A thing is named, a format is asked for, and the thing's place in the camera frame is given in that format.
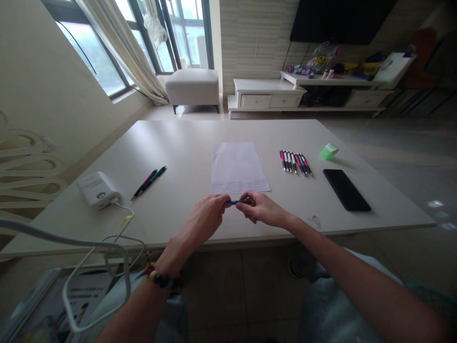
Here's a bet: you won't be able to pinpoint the person's left hand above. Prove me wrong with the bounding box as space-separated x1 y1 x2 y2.
168 194 233 253

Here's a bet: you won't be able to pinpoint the white printed carton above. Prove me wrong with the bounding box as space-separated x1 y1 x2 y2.
5 266 120 343

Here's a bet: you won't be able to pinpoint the white curved chair backrest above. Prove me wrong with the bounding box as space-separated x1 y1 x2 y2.
0 110 69 224

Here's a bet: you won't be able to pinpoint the dark framed window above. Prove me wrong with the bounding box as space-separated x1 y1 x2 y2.
42 0 215 105

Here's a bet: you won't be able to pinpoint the white upholstered stool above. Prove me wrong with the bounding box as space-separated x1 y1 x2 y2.
164 68 220 115

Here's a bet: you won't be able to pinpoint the row of ballpoint pens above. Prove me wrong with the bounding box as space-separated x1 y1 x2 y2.
279 150 314 178

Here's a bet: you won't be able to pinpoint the white television cabinet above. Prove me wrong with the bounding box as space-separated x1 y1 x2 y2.
227 69 397 120

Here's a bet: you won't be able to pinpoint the white power bank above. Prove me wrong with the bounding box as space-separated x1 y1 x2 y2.
77 171 122 211

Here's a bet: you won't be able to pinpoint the person's right hand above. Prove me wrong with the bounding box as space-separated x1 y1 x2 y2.
235 190 299 232

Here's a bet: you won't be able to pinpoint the purple ballpoint pen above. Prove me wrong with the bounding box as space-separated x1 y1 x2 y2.
130 169 158 202

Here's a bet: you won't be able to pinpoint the beige curtain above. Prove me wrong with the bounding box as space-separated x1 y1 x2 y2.
76 0 169 105

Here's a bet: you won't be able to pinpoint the green ballpoint pen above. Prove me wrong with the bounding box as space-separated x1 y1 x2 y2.
135 165 167 196

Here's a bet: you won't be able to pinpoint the white hanging cloth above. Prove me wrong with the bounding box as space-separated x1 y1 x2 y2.
143 12 169 47

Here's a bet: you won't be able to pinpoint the black smartphone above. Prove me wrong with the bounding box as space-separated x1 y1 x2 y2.
322 169 372 212

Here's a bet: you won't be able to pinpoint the thick white cable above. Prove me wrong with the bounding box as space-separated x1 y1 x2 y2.
0 218 147 333

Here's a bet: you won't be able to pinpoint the thin white charging cable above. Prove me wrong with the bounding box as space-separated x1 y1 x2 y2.
101 201 147 278

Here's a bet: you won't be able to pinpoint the white paper bag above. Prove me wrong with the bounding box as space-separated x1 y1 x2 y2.
374 51 417 91

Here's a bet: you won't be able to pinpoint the white paper sheet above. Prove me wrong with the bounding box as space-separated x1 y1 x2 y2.
211 141 272 195

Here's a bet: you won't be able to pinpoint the black television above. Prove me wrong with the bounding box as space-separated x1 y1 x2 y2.
289 0 399 46

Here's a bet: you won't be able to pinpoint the person's legs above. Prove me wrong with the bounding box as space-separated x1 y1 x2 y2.
85 246 457 343

